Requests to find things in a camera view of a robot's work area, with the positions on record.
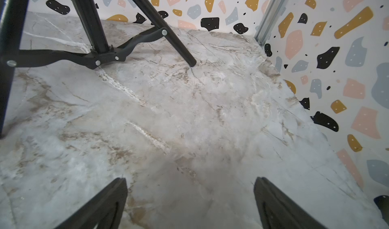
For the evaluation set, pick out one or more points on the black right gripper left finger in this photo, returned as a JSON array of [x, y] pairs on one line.
[[103, 211]]

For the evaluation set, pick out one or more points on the aluminium corner post right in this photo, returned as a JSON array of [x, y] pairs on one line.
[[272, 13]]

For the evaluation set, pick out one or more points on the black camera tripod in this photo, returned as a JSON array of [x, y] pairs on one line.
[[13, 14]]

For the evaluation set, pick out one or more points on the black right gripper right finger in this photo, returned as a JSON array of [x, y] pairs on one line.
[[278, 211]]

